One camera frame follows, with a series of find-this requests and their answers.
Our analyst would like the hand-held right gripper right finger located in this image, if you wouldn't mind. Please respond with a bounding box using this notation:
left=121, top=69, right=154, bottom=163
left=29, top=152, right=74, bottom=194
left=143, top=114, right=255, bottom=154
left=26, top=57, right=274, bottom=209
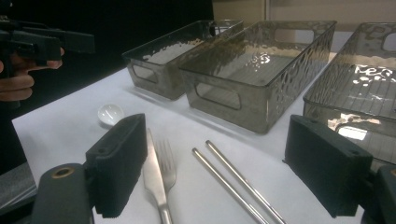
left=282, top=114, right=374, bottom=218

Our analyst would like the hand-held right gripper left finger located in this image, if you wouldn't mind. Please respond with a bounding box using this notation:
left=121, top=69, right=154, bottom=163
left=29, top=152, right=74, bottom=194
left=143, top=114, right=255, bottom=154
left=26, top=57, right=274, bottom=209
left=84, top=113, right=149, bottom=218

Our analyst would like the metal table knife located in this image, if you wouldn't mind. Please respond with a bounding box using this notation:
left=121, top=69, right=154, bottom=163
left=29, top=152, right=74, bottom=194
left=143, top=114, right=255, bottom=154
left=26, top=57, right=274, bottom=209
left=142, top=128, right=174, bottom=224

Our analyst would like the metal fork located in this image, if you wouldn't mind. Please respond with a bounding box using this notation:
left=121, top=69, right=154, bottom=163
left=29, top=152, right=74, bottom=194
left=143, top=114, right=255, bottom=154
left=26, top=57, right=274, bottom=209
left=155, top=138, right=177, bottom=194

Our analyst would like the white ceramic spoon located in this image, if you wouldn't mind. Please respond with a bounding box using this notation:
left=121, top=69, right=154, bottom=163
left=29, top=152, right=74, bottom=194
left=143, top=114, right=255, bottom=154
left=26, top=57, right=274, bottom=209
left=97, top=103, right=125, bottom=127

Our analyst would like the smoky clear plastic bin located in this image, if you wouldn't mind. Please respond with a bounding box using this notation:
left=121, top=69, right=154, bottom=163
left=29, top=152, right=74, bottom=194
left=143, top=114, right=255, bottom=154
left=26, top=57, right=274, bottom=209
left=121, top=19, right=245, bottom=101
left=302, top=21, right=396, bottom=166
left=179, top=20, right=338, bottom=134

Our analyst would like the metal chopstick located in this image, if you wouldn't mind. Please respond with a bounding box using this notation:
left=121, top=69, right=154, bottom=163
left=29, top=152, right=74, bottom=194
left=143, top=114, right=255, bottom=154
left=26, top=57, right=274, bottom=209
left=205, top=139, right=287, bottom=224
left=191, top=147, right=269, bottom=224

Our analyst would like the beige wooden shelf unit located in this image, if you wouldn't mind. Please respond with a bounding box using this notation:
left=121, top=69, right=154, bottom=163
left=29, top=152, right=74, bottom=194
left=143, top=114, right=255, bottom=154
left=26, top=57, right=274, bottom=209
left=212, top=0, right=396, bottom=32

